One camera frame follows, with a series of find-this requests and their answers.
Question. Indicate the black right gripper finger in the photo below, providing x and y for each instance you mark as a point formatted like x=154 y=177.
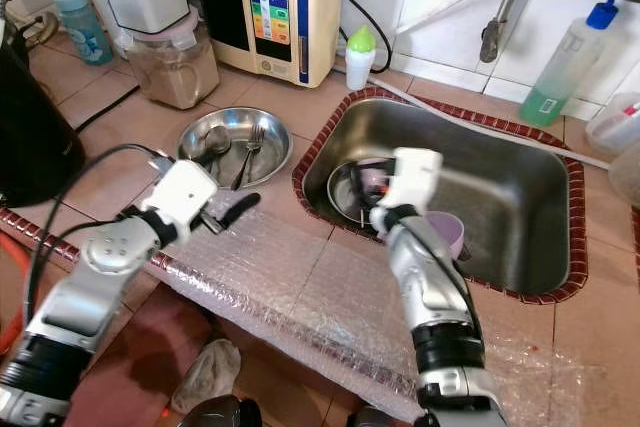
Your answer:
x=360 y=187

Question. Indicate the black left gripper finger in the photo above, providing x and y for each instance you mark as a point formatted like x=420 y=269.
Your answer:
x=242 y=211

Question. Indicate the stainless steel bowl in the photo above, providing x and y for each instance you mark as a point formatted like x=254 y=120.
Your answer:
x=342 y=202
x=218 y=175

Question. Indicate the metal fork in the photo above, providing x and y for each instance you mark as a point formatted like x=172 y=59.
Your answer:
x=250 y=152

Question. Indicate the metal spoon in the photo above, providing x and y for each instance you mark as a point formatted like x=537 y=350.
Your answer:
x=215 y=140

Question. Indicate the pink plastic cup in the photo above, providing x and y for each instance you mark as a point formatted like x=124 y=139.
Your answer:
x=448 y=232

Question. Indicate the clear bubble wrap sheet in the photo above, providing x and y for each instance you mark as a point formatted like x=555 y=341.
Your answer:
x=300 y=297

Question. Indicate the small white bottle green cap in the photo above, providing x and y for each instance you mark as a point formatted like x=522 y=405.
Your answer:
x=360 y=57

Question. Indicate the stainless steel sink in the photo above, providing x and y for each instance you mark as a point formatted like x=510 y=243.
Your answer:
x=510 y=207

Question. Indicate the grey floor rag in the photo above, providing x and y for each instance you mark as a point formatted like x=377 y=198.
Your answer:
x=205 y=377

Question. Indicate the blender with brown contents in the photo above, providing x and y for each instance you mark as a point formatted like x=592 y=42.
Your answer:
x=165 y=47

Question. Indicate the black robot left foot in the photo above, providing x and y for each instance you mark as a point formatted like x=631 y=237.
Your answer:
x=220 y=413

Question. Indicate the black robot foot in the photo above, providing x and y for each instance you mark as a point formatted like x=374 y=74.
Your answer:
x=365 y=419
x=220 y=413

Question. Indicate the cream water ioniser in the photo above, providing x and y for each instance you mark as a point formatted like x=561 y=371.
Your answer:
x=270 y=7

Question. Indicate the large black kettle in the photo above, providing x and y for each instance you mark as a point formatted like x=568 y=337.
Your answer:
x=30 y=127

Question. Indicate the orange plastic basin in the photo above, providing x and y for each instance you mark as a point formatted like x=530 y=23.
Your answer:
x=15 y=287

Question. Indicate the green dish soap bottle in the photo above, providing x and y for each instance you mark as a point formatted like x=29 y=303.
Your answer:
x=560 y=72

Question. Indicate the black robot right foot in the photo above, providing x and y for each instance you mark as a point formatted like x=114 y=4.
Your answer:
x=365 y=419

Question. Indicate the teal plastic bottle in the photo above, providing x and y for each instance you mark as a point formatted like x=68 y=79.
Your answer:
x=82 y=32

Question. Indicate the white plastic jug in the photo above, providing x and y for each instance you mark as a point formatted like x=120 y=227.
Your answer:
x=615 y=125

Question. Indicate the brass tap fitting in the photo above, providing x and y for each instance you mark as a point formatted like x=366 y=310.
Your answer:
x=42 y=29

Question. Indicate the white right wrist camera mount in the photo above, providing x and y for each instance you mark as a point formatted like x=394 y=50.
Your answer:
x=412 y=177

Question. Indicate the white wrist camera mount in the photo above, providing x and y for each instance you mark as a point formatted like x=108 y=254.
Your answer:
x=412 y=177
x=185 y=197

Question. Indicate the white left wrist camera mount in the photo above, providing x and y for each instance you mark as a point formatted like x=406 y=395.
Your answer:
x=185 y=197

